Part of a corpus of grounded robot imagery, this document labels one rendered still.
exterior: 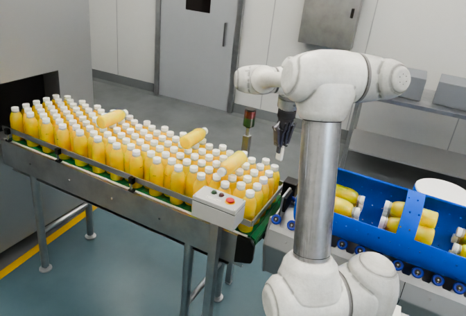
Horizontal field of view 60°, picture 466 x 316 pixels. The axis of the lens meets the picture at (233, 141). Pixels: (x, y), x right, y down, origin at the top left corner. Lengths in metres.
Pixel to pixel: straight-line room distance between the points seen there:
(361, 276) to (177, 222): 1.03
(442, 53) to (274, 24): 1.90
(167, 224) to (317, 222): 1.08
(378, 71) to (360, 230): 0.80
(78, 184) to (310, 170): 1.54
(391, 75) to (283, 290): 0.61
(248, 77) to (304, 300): 0.81
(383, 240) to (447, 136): 3.61
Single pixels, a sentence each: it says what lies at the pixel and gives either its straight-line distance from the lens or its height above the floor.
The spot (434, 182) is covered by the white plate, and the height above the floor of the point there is 1.04.
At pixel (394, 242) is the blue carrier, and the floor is 1.09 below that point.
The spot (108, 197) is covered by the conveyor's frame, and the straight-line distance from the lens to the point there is 2.22.
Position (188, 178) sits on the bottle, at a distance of 1.92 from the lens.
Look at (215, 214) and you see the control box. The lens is 1.68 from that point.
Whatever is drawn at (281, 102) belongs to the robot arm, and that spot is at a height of 1.50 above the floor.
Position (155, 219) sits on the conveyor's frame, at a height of 0.80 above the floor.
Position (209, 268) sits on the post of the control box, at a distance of 1.91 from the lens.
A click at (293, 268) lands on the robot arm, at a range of 1.13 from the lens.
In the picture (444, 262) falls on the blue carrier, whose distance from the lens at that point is 1.74.
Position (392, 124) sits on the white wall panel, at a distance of 5.19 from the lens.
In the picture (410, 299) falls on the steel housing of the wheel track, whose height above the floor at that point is 0.85.
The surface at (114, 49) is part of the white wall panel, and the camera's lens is 6.41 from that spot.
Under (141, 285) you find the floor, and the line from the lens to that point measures 2.87.
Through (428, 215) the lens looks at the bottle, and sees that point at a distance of 1.78.
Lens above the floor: 2.03
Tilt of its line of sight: 25 degrees down
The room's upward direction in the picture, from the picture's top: 6 degrees clockwise
